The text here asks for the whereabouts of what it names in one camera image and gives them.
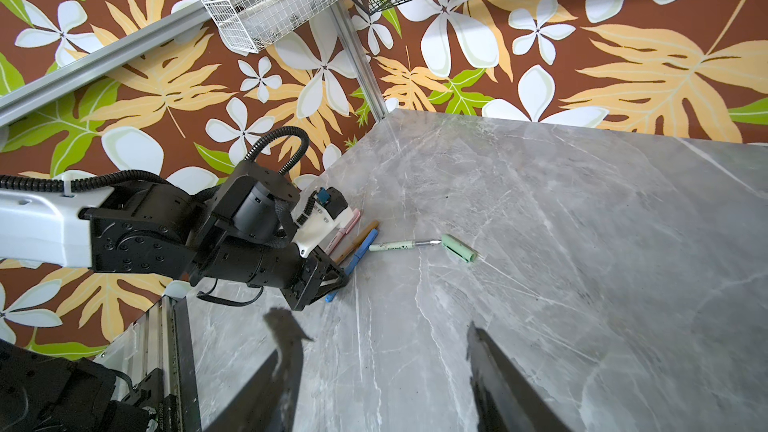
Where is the blue pen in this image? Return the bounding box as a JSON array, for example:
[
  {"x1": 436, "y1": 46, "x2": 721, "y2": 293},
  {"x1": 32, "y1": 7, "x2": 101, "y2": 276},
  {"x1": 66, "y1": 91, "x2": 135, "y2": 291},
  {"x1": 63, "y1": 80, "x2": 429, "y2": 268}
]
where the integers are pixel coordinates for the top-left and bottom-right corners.
[{"x1": 339, "y1": 226, "x2": 379, "y2": 283}]

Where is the green pen cap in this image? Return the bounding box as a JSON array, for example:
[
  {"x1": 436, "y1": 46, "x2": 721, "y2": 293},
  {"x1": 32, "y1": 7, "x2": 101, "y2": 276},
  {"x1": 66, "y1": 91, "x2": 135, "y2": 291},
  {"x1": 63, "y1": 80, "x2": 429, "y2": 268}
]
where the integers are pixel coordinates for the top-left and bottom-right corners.
[{"x1": 441, "y1": 234, "x2": 477, "y2": 263}]

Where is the pink pen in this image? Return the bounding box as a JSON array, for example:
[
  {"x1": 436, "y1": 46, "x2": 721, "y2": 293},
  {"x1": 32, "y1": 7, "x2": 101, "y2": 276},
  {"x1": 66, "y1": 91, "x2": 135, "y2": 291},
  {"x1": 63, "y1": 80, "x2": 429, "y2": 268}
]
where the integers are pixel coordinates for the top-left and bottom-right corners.
[{"x1": 325, "y1": 209, "x2": 361, "y2": 255}]

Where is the green pen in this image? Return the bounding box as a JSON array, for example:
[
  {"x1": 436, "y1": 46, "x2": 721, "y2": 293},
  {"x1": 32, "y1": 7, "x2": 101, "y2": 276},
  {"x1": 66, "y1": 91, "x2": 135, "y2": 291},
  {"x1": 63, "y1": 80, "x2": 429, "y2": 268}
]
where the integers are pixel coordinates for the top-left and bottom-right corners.
[{"x1": 368, "y1": 239, "x2": 442, "y2": 252}]

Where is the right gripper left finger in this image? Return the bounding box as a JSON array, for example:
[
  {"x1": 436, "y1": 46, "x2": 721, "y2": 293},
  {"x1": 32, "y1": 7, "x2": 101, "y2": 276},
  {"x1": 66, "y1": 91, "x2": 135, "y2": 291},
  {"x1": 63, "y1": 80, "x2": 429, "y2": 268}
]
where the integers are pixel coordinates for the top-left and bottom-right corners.
[{"x1": 207, "y1": 308, "x2": 310, "y2": 431}]

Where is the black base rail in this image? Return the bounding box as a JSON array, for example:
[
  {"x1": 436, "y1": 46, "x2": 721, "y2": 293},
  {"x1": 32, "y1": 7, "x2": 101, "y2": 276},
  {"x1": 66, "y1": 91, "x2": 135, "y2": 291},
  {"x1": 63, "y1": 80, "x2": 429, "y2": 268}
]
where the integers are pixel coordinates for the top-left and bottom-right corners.
[{"x1": 94, "y1": 296, "x2": 203, "y2": 431}]

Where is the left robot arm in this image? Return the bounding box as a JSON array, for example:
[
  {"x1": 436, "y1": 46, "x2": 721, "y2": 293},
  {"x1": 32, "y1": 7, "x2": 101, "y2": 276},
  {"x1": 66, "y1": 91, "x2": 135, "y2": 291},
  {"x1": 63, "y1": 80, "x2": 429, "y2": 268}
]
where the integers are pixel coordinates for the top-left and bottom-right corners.
[{"x1": 1, "y1": 126, "x2": 352, "y2": 311}]

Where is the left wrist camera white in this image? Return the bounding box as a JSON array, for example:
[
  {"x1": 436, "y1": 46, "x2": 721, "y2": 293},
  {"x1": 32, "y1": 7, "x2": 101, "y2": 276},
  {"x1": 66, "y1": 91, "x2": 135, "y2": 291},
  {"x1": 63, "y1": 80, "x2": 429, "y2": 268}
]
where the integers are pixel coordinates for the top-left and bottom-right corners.
[{"x1": 293, "y1": 187, "x2": 354, "y2": 259}]

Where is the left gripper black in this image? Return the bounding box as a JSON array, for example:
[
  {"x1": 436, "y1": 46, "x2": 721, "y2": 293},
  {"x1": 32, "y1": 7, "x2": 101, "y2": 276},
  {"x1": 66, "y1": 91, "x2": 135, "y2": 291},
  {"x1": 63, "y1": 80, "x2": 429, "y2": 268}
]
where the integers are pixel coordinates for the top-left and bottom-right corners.
[{"x1": 188, "y1": 161, "x2": 348, "y2": 311}]

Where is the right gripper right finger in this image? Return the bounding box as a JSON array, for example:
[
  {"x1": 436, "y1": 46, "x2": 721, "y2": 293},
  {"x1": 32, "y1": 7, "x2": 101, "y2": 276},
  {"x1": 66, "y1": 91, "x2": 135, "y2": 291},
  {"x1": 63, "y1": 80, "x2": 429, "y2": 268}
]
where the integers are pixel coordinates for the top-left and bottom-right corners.
[{"x1": 467, "y1": 324, "x2": 569, "y2": 431}]

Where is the brown pen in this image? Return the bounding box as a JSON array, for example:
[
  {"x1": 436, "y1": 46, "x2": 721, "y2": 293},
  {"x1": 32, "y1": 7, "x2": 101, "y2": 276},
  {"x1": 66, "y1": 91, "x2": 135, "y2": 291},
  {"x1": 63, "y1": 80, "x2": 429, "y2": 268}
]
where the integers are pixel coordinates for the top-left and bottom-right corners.
[{"x1": 334, "y1": 220, "x2": 380, "y2": 265}]

